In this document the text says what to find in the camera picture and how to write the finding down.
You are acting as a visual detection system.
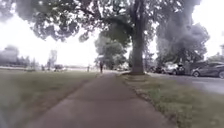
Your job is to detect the green tree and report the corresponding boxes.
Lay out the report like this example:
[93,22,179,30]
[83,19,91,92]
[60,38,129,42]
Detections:
[93,32,129,70]

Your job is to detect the grass lawn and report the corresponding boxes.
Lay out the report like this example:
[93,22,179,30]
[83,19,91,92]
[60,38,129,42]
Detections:
[0,68,100,128]

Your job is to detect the vehicle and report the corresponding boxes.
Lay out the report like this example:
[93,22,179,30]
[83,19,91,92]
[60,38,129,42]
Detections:
[53,64,68,73]

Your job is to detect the tall dark tree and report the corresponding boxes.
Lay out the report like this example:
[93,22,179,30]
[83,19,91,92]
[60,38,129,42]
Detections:
[155,0,212,68]

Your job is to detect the grass verge strip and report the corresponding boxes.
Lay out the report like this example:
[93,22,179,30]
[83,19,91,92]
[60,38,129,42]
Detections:
[120,73,224,128]

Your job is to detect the dark grey car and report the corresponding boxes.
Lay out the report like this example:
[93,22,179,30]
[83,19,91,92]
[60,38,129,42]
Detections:
[190,61,224,80]

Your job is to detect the person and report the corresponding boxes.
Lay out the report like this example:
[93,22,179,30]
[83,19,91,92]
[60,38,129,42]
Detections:
[98,60,105,74]

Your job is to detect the silver car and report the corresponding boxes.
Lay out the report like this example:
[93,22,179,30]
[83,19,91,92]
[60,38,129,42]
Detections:
[161,62,186,76]

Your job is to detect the grey asphalt road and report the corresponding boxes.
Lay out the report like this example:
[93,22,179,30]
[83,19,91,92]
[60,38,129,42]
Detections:
[146,71,224,96]

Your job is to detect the building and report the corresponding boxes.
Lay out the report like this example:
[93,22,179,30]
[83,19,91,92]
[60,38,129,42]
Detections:
[0,45,21,67]

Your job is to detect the large thick-trunked tree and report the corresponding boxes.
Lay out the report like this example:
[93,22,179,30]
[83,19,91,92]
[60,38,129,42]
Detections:
[0,0,204,76]

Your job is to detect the grey paved footpath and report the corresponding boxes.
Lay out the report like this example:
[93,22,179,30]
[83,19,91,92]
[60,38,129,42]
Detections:
[23,70,178,128]

